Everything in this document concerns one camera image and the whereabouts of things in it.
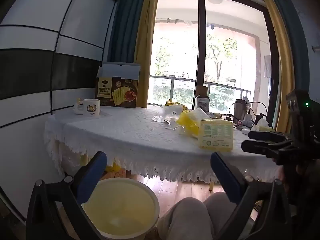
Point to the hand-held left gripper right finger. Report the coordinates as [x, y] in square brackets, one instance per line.
[222, 173]

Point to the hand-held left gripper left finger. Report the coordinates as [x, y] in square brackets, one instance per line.
[94, 171]

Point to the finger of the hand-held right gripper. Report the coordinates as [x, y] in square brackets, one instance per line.
[260, 147]
[265, 135]

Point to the pale yellow plastic bin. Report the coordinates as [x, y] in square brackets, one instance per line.
[120, 205]

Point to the yellow plastic bag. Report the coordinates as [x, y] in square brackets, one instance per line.
[187, 121]

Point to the clear plastic wrapper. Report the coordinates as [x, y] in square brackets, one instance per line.
[175, 127]
[160, 118]

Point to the white plastic container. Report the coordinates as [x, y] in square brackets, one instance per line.
[172, 110]

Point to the person's right hand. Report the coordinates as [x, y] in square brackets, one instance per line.
[282, 174]

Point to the white round bottle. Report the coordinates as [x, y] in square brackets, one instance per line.
[263, 126]

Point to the yellow table leg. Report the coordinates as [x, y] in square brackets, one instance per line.
[212, 186]

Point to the white power strip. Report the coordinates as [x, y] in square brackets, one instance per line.
[245, 128]

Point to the steel thermos flask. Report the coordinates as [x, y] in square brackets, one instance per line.
[240, 111]

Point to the white lace tablecloth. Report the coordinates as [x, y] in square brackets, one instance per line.
[125, 135]

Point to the kraft paper bag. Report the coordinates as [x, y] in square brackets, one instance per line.
[217, 116]

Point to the person's grey trousers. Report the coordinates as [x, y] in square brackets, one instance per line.
[185, 217]

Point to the white mug with yellow bear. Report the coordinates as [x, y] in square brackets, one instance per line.
[91, 107]

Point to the small open picture carton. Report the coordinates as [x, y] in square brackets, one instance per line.
[202, 102]

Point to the open brown snack box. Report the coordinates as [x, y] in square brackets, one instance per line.
[117, 92]

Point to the yellow curtain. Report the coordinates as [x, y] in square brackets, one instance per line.
[146, 55]
[282, 55]

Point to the balcony railing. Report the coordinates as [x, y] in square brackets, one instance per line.
[172, 87]

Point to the teal curtain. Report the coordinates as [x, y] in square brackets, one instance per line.
[292, 30]
[130, 22]

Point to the black framed glass door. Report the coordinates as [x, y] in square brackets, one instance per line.
[201, 42]

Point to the black white panelled wardrobe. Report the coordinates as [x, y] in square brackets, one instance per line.
[37, 55]

